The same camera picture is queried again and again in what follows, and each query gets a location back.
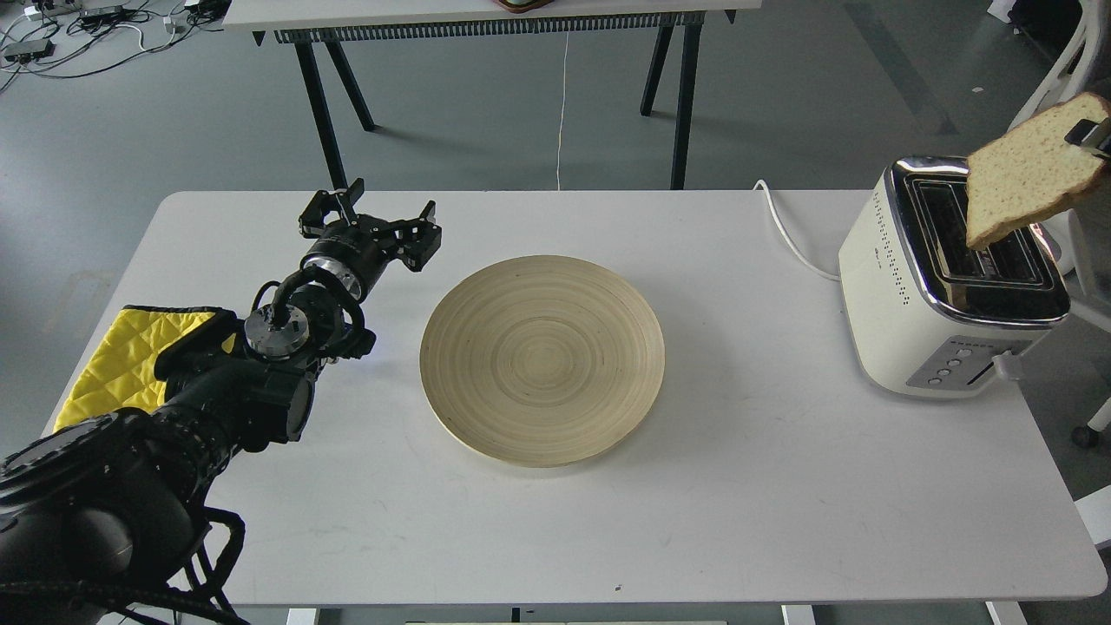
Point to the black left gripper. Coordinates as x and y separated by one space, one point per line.
357 254

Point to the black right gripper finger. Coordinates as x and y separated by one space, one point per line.
1092 137

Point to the slice of bread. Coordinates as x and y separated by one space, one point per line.
1032 173

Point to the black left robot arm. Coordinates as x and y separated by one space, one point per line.
110 513

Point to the white chrome toaster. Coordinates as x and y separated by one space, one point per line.
930 317

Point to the white office chair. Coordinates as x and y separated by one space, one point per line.
1085 232

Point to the background table with black legs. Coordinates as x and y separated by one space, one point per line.
376 67

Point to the round wooden plate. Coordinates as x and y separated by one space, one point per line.
542 361

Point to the yellow quilted cloth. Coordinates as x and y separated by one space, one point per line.
121 371

